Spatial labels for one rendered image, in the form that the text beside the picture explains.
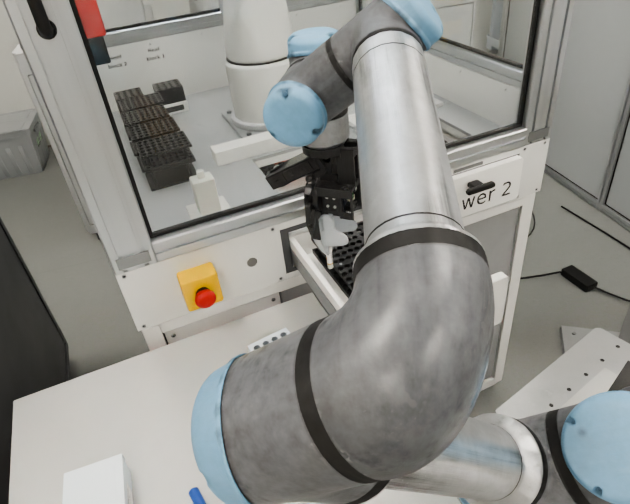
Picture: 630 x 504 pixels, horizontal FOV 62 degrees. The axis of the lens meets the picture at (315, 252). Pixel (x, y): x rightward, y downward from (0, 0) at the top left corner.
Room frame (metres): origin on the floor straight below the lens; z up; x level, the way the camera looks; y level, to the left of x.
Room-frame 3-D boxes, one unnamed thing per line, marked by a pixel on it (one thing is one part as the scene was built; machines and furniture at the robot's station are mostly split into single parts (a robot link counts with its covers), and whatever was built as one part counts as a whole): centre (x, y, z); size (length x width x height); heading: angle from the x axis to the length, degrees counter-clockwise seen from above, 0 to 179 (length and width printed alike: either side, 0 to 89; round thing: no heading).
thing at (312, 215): (0.71, -0.01, 1.07); 0.05 x 0.02 x 0.09; 153
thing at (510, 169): (1.03, -0.37, 0.87); 0.29 x 0.02 x 0.11; 110
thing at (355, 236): (0.81, -0.12, 0.87); 0.22 x 0.18 x 0.06; 20
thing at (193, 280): (0.80, 0.23, 0.88); 0.07 x 0.05 x 0.07; 110
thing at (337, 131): (0.73, -0.03, 1.21); 0.08 x 0.08 x 0.05
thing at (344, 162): (0.72, -0.04, 1.13); 0.09 x 0.08 x 0.12; 63
